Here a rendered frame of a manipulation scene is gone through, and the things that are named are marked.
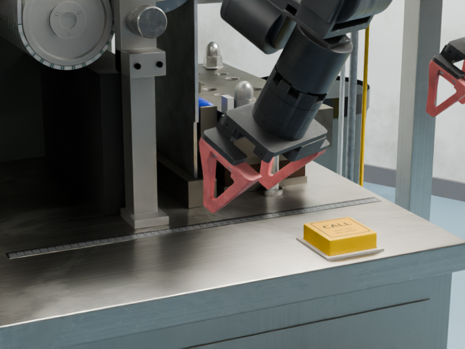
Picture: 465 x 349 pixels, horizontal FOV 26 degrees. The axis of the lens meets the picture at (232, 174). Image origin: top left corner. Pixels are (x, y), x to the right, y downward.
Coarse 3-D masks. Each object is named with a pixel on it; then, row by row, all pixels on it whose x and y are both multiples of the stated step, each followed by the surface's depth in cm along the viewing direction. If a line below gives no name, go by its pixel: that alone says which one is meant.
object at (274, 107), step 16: (272, 80) 95; (272, 96) 95; (288, 96) 94; (304, 96) 93; (320, 96) 96; (240, 112) 97; (256, 112) 96; (272, 112) 95; (288, 112) 94; (304, 112) 95; (240, 128) 95; (256, 128) 96; (272, 128) 96; (288, 128) 95; (304, 128) 96; (320, 128) 101; (256, 144) 94; (272, 144) 95; (288, 144) 96; (304, 144) 98
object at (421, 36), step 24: (408, 0) 214; (432, 0) 212; (408, 24) 215; (432, 24) 214; (408, 48) 217; (432, 48) 215; (408, 72) 218; (408, 96) 219; (408, 120) 220; (432, 120) 220; (408, 144) 221; (432, 144) 222; (408, 168) 222; (432, 168) 224; (408, 192) 223
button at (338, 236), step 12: (312, 228) 129; (324, 228) 128; (336, 228) 128; (348, 228) 128; (360, 228) 128; (312, 240) 129; (324, 240) 126; (336, 240) 125; (348, 240) 126; (360, 240) 126; (372, 240) 127; (324, 252) 126; (336, 252) 125; (348, 252) 126
